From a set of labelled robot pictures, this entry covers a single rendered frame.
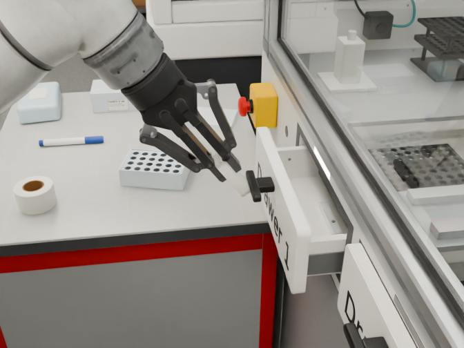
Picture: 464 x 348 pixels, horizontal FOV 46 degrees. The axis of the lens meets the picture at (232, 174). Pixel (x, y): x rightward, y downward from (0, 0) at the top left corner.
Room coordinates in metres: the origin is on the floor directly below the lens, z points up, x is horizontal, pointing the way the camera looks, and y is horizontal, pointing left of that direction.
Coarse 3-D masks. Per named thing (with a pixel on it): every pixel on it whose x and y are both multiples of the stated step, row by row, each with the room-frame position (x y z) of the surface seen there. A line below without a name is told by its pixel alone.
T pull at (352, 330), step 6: (348, 324) 0.40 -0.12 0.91; (354, 324) 0.40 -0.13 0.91; (348, 330) 0.39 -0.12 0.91; (354, 330) 0.39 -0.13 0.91; (348, 336) 0.39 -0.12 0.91; (354, 336) 0.38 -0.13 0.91; (348, 342) 0.39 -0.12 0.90; (354, 342) 0.38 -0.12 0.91; (360, 342) 0.38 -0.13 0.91; (366, 342) 0.38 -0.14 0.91; (372, 342) 0.38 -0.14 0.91; (378, 342) 0.38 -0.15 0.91; (384, 342) 0.38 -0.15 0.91
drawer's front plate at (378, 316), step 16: (352, 256) 0.49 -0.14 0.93; (352, 272) 0.49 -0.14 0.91; (368, 272) 0.46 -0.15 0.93; (352, 288) 0.48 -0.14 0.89; (368, 288) 0.44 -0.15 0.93; (384, 288) 0.44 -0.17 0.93; (368, 304) 0.43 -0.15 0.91; (384, 304) 0.41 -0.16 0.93; (368, 320) 0.43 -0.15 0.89; (384, 320) 0.39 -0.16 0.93; (400, 320) 0.39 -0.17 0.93; (368, 336) 0.42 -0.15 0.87; (384, 336) 0.39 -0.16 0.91; (400, 336) 0.37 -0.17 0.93
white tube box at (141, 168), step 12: (132, 156) 0.94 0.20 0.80; (144, 156) 0.94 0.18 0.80; (156, 156) 0.94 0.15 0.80; (168, 156) 0.94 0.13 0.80; (120, 168) 0.89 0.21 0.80; (132, 168) 0.90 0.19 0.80; (144, 168) 0.90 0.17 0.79; (156, 168) 0.90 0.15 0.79; (168, 168) 0.90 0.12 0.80; (180, 168) 0.90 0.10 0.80; (120, 180) 0.89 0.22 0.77; (132, 180) 0.89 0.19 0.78; (144, 180) 0.88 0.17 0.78; (156, 180) 0.88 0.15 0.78; (168, 180) 0.88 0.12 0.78; (180, 180) 0.87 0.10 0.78
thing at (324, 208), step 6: (324, 204) 0.70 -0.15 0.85; (324, 210) 0.69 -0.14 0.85; (330, 210) 0.69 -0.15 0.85; (324, 216) 0.68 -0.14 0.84; (330, 216) 0.67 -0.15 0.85; (330, 222) 0.66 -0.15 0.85; (336, 222) 0.66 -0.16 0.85; (330, 228) 0.65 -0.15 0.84; (336, 228) 0.65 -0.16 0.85; (336, 234) 0.63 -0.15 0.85
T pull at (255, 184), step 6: (246, 174) 0.70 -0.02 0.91; (252, 174) 0.69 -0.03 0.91; (252, 180) 0.68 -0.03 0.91; (258, 180) 0.68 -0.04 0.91; (264, 180) 0.68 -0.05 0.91; (270, 180) 0.68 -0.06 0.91; (252, 186) 0.66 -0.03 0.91; (258, 186) 0.66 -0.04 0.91; (264, 186) 0.66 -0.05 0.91; (270, 186) 0.66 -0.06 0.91; (252, 192) 0.65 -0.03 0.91; (258, 192) 0.65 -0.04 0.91; (264, 192) 0.66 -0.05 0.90; (270, 192) 0.66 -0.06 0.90; (258, 198) 0.64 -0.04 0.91
